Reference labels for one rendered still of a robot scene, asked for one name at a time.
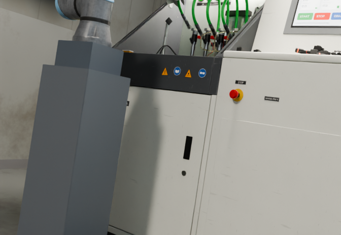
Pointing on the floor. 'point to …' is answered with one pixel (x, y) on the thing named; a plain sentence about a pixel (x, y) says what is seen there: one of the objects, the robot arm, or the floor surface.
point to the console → (276, 136)
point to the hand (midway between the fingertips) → (180, 2)
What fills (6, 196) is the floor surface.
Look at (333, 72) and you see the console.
